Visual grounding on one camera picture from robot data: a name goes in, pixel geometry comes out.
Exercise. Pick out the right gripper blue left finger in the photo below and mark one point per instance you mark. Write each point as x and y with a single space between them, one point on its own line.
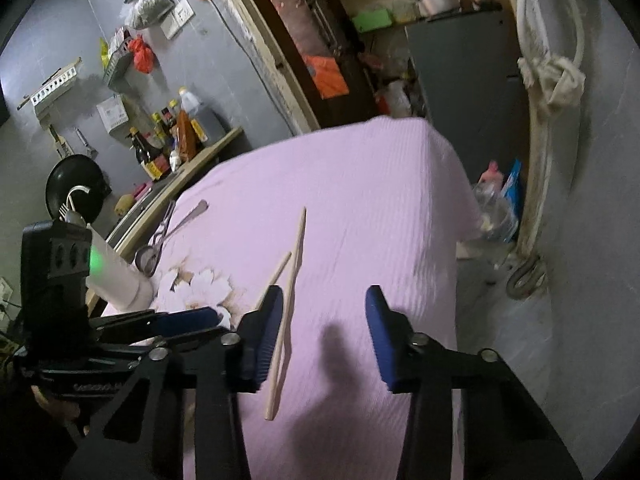
259 332

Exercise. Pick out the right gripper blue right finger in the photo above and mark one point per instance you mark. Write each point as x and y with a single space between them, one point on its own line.
390 333

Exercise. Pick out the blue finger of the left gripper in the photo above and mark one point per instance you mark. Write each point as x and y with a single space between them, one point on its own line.
186 322

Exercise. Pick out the wooden chopstick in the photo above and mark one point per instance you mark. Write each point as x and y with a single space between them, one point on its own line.
275 275
283 350

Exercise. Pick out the steel spoon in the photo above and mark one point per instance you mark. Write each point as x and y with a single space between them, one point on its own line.
199 209

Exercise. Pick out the steel fork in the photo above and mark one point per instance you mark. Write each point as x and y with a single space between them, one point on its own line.
70 216

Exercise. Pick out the beige kitchen counter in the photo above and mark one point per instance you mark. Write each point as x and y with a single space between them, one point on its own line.
173 187

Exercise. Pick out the steel kitchen sink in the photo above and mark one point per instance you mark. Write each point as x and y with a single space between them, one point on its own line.
141 201

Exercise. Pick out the left hand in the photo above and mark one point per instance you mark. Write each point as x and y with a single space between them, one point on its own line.
59 409

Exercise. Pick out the white plastic utensil holder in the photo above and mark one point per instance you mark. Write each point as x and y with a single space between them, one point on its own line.
112 278

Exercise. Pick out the yellow sponge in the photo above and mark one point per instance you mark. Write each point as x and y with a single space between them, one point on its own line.
124 205

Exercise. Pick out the pink floral table cloth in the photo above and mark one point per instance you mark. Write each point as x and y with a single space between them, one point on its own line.
387 203

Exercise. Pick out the dark soy sauce bottle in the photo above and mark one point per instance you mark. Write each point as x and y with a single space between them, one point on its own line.
152 160

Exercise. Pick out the curved steel faucet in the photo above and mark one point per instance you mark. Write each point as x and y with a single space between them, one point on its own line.
79 199

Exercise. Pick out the black frying pan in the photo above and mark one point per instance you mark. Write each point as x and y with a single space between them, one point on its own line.
74 170

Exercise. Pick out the orange seasoning packet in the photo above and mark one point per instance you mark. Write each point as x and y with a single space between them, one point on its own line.
186 137

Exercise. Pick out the large oil jug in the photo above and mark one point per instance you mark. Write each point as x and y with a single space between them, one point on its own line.
204 121

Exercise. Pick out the red plastic bag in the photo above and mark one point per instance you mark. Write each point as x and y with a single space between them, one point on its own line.
143 56

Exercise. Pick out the grey cabinet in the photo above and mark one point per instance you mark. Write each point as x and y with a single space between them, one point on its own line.
467 67

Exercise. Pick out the knotted beige rag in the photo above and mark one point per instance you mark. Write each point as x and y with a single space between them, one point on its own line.
556 83

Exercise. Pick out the green box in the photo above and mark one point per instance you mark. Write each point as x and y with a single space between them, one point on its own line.
368 21

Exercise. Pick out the hanging bag of dried goods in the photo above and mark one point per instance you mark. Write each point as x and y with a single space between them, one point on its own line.
142 14

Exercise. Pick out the aluminium cooking pot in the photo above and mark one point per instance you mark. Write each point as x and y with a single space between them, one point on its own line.
433 8

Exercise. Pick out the black camera box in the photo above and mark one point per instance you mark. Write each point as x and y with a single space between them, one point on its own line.
55 262

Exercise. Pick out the white wall box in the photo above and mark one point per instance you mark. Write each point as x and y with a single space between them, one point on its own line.
112 112

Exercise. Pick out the grey wall shelf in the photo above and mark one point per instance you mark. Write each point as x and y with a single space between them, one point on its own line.
118 64

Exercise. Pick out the white wall basket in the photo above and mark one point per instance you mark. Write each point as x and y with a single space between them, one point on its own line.
54 87

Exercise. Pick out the white wall socket panel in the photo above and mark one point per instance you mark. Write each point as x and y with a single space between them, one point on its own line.
174 21

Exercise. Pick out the wooden door frame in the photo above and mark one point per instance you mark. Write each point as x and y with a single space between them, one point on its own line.
330 74

